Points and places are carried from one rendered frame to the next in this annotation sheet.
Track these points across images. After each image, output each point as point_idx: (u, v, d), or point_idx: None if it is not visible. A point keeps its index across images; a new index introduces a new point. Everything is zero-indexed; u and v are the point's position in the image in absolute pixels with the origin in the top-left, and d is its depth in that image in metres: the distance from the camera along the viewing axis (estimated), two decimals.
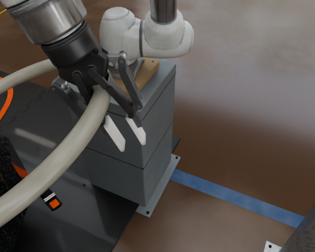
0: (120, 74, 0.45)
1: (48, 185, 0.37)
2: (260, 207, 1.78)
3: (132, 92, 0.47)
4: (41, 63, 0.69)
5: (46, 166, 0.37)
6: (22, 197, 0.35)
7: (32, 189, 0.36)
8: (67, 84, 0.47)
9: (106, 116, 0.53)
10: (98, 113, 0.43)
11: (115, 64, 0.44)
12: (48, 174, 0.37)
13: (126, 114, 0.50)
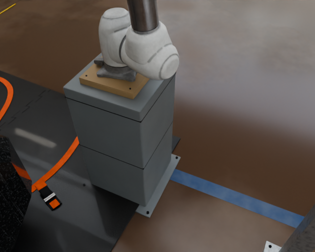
0: None
1: None
2: (260, 207, 1.78)
3: None
4: None
5: None
6: None
7: None
8: None
9: None
10: None
11: None
12: None
13: None
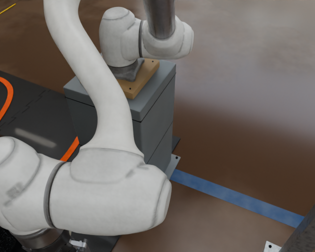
0: None
1: None
2: (260, 207, 1.78)
3: None
4: None
5: None
6: None
7: None
8: None
9: None
10: None
11: (77, 250, 0.58)
12: None
13: None
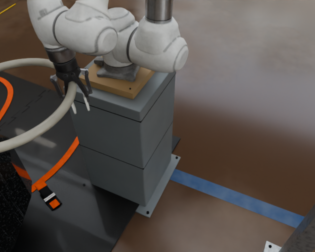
0: (85, 77, 1.02)
1: (58, 120, 0.91)
2: (260, 207, 1.78)
3: (89, 85, 1.05)
4: (20, 60, 1.15)
5: (58, 113, 0.91)
6: (50, 124, 0.89)
7: (53, 121, 0.90)
8: (57, 79, 1.01)
9: None
10: (74, 93, 0.99)
11: (83, 73, 1.01)
12: (59, 116, 0.91)
13: (83, 95, 1.08)
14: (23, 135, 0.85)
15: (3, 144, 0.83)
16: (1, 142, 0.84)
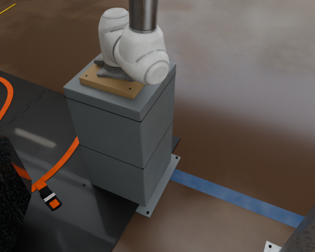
0: None
1: None
2: (260, 207, 1.78)
3: None
4: None
5: None
6: None
7: None
8: None
9: None
10: None
11: None
12: None
13: None
14: None
15: None
16: None
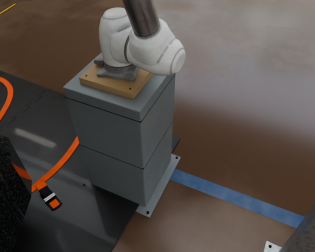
0: None
1: None
2: (260, 207, 1.78)
3: None
4: None
5: None
6: None
7: None
8: None
9: None
10: None
11: None
12: None
13: None
14: None
15: None
16: None
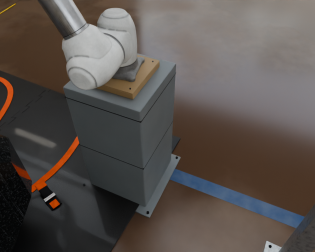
0: None
1: None
2: (260, 207, 1.78)
3: None
4: None
5: None
6: None
7: None
8: None
9: None
10: None
11: None
12: None
13: None
14: None
15: None
16: None
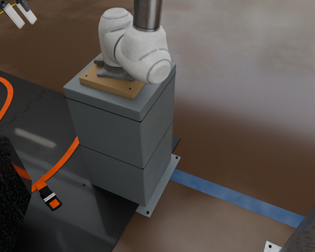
0: None
1: None
2: (260, 207, 1.78)
3: None
4: None
5: None
6: None
7: None
8: None
9: (7, 3, 0.87)
10: None
11: None
12: None
13: (17, 1, 0.84)
14: None
15: None
16: None
